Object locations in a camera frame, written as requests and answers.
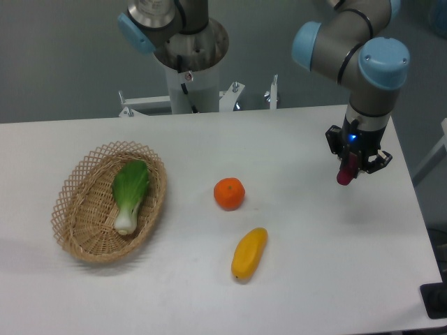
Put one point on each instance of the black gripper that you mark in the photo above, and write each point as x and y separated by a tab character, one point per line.
360	138

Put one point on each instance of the purple sweet potato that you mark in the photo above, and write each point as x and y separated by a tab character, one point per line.
348	170

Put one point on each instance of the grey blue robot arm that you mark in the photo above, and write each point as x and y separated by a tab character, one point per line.
348	50

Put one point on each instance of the woven wicker basket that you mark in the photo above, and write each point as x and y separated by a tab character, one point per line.
84	214

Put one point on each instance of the orange tangerine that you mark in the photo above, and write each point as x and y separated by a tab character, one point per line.
229	193

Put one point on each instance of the yellow mango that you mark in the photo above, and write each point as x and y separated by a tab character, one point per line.
248	254

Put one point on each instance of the black device at table corner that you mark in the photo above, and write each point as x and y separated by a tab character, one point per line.
434	299

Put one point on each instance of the green bok choy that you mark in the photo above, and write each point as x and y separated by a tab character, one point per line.
129	188

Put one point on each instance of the white frame at right edge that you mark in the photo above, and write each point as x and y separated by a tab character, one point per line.
434	156

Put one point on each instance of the white metal mounting frame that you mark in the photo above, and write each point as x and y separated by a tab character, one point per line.
228	100

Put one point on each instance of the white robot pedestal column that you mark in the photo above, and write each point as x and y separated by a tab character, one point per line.
191	65

